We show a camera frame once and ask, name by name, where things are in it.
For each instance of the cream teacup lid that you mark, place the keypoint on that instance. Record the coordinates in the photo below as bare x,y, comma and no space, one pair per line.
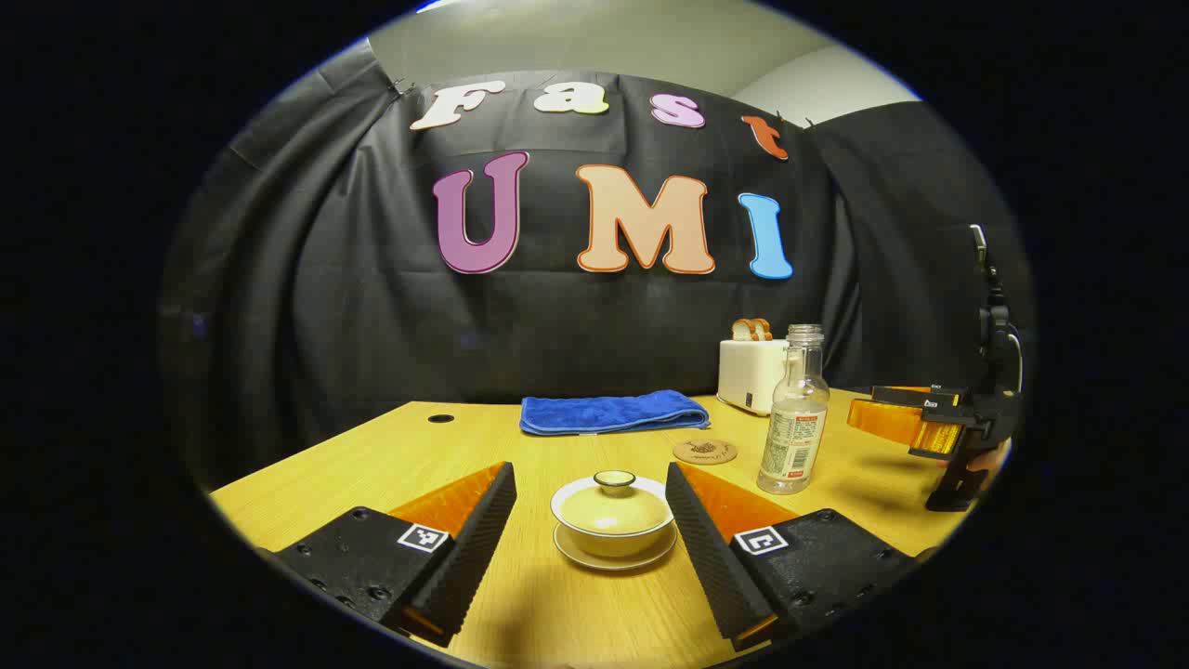
613,506

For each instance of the clear water bottle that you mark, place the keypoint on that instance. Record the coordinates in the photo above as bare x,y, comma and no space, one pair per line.
792,437

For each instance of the cream saucer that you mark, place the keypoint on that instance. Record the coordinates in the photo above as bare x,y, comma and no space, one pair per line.
615,562

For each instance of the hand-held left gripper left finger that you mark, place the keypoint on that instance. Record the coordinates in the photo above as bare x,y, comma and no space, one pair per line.
472,548

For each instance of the round cork coaster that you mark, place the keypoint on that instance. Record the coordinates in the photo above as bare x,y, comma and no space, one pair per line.
705,452

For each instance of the toast bread slice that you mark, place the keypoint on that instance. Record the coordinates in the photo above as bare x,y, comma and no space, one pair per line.
741,330
763,330

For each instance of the white toaster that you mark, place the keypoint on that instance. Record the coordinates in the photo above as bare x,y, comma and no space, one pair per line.
748,376

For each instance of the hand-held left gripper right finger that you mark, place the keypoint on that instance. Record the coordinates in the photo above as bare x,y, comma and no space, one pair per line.
708,548

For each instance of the blue folded towel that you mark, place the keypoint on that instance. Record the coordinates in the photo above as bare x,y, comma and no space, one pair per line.
608,412

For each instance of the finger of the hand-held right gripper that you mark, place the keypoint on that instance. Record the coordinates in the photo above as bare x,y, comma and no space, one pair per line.
887,423
915,396

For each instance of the black backdrop cloth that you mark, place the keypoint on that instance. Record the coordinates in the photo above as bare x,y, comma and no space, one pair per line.
372,307

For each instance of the cream teacup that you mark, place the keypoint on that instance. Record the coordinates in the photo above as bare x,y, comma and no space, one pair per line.
613,544

